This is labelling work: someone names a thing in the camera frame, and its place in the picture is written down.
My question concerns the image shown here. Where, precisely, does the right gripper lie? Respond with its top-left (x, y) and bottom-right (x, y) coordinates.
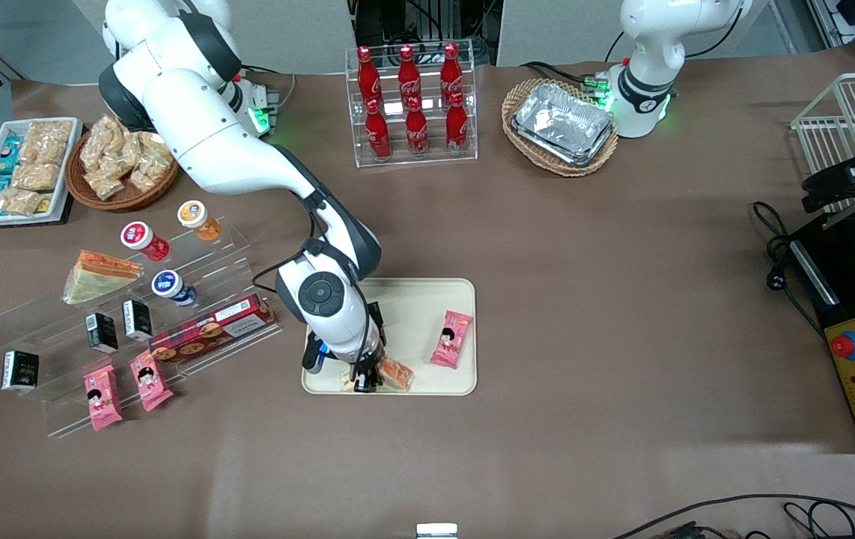
top-left (323, 333), bottom-right (389, 395)

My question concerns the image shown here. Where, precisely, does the triangular sandwich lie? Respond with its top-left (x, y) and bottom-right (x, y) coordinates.
top-left (61, 250), bottom-right (143, 306)
top-left (339, 356), bottom-right (416, 393)

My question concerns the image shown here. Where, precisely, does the cream plastic serving tray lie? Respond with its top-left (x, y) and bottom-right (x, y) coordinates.
top-left (301, 278), bottom-right (478, 397)

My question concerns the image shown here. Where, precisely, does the aluminium foil tray stack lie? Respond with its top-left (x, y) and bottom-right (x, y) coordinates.
top-left (511, 82), bottom-right (616, 168)

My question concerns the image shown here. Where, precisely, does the pink snack packet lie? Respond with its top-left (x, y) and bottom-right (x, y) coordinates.
top-left (130, 350), bottom-right (174, 413)
top-left (82, 364), bottom-right (124, 433)
top-left (429, 310), bottom-right (474, 370)

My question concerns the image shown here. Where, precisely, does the black food warmer appliance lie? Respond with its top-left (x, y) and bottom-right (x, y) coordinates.
top-left (787, 210), bottom-right (855, 454)

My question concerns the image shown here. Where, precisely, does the long red cookie box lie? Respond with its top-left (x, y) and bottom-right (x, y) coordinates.
top-left (148, 293), bottom-right (278, 365)

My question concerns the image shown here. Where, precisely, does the clear acrylic stepped stand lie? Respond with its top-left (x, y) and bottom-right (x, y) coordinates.
top-left (0, 216), bottom-right (284, 439)

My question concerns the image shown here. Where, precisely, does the blue cap yogurt bottle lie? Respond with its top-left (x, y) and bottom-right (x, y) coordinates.
top-left (151, 269), bottom-right (197, 307)

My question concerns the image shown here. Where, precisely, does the orange cap yogurt bottle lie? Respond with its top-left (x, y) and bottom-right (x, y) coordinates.
top-left (177, 200), bottom-right (223, 243)

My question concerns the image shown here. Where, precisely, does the red cola bottle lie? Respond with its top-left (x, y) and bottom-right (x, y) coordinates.
top-left (364, 98), bottom-right (393, 161)
top-left (356, 46), bottom-right (383, 106)
top-left (439, 42), bottom-right (465, 103)
top-left (445, 91), bottom-right (470, 153)
top-left (397, 44), bottom-right (423, 103)
top-left (404, 95), bottom-right (430, 157)

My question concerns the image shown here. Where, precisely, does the clear acrylic bottle rack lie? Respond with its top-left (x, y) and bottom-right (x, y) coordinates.
top-left (344, 38), bottom-right (479, 169)

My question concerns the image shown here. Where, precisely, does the red cap yogurt bottle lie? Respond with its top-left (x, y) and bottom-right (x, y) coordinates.
top-left (120, 221), bottom-right (171, 263)

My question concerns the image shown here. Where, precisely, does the oval light wicker basket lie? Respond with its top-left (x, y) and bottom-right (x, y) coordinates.
top-left (501, 77), bottom-right (620, 178)

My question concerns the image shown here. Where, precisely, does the round brown wicker basket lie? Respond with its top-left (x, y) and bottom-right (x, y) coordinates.
top-left (64, 113), bottom-right (182, 213)

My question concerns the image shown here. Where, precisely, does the white rectangular dish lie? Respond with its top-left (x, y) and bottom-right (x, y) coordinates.
top-left (0, 117), bottom-right (84, 228)

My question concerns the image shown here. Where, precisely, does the dark equipment rack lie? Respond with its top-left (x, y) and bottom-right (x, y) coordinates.
top-left (352, 0), bottom-right (504, 70)

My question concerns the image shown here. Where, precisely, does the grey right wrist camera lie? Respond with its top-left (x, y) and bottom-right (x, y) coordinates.
top-left (302, 332), bottom-right (328, 374)

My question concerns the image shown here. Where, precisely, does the white wire rack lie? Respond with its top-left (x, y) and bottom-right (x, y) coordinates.
top-left (790, 70), bottom-right (855, 216)

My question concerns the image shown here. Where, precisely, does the silver metal handle bar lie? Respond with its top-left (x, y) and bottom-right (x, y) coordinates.
top-left (790, 239), bottom-right (841, 307)

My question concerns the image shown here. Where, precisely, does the black power cable with plug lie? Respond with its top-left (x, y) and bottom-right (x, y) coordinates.
top-left (750, 200), bottom-right (827, 339)

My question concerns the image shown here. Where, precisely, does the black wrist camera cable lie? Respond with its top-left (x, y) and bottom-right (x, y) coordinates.
top-left (251, 202), bottom-right (373, 368)

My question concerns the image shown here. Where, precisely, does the grey base cable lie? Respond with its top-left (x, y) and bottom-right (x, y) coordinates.
top-left (269, 71), bottom-right (298, 115)

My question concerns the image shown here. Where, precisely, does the black base cable bundle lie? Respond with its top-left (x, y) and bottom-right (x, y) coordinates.
top-left (520, 61), bottom-right (609, 95)

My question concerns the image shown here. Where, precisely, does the black floor cable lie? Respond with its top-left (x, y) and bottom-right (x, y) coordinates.
top-left (610, 493), bottom-right (855, 539)
top-left (782, 500), bottom-right (855, 539)

